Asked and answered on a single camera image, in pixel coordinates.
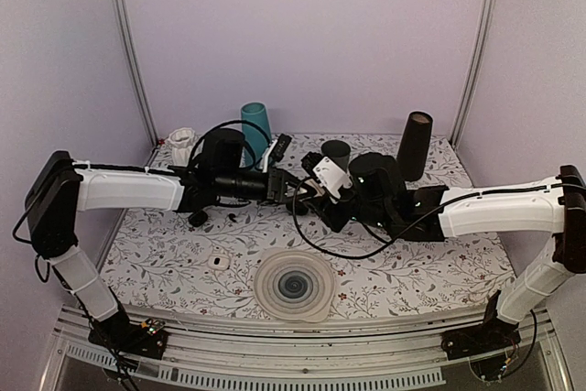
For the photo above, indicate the teal tapered vase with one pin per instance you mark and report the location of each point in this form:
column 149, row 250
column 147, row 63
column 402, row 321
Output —
column 258, row 139

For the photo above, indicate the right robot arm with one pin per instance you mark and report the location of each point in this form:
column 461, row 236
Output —
column 371, row 191

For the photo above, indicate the aluminium left frame post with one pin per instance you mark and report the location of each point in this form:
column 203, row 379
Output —
column 132, row 63

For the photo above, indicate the white ribbed vase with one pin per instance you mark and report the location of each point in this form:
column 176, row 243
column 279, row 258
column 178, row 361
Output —
column 181, row 142

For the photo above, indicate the small white open case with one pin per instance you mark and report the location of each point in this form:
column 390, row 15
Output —
column 219, row 262

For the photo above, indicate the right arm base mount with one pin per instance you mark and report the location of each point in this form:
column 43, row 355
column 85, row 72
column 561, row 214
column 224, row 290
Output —
column 491, row 334

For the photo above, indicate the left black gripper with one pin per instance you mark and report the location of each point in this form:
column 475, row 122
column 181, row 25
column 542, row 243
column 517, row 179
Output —
column 279, row 179

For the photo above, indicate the aluminium right frame post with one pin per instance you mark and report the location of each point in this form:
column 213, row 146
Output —
column 473, row 72

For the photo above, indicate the aluminium frame post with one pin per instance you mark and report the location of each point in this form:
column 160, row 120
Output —
column 132, row 63
column 473, row 72

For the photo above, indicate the small black earbud case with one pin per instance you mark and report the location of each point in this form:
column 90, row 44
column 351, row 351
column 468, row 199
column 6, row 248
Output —
column 198, row 219

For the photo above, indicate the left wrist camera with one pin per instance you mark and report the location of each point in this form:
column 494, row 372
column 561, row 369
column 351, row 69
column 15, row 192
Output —
column 274, row 153

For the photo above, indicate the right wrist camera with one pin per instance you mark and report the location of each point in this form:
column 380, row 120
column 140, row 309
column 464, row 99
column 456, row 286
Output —
column 327, row 174

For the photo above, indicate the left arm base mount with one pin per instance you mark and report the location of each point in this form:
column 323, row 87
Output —
column 146, row 339

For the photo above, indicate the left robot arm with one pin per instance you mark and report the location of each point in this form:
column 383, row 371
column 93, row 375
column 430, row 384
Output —
column 222, row 164

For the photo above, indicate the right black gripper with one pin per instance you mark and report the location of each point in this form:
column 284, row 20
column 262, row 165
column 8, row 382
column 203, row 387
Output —
column 335, row 222

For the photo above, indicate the aluminium front rail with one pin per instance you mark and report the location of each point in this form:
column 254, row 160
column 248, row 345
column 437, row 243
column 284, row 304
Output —
column 397, row 353

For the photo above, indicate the dark grey mug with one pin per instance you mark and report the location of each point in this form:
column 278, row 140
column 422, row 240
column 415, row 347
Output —
column 337, row 151

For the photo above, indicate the cream swirl ceramic plate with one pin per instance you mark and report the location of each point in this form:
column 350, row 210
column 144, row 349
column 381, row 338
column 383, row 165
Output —
column 295, row 286

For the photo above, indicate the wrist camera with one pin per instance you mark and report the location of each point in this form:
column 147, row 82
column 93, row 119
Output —
column 327, row 174
column 274, row 153

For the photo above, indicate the dark brown tall vase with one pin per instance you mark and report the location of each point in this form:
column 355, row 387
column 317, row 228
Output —
column 414, row 146

